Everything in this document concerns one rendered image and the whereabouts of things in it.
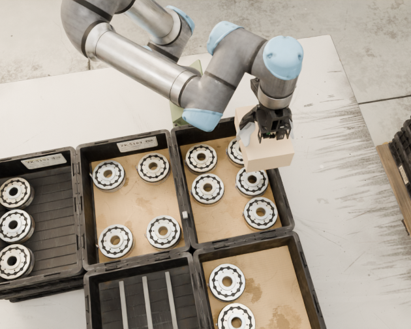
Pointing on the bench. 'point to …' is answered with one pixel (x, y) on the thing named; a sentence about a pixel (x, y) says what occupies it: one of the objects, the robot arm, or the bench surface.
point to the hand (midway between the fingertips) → (263, 133)
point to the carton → (258, 162)
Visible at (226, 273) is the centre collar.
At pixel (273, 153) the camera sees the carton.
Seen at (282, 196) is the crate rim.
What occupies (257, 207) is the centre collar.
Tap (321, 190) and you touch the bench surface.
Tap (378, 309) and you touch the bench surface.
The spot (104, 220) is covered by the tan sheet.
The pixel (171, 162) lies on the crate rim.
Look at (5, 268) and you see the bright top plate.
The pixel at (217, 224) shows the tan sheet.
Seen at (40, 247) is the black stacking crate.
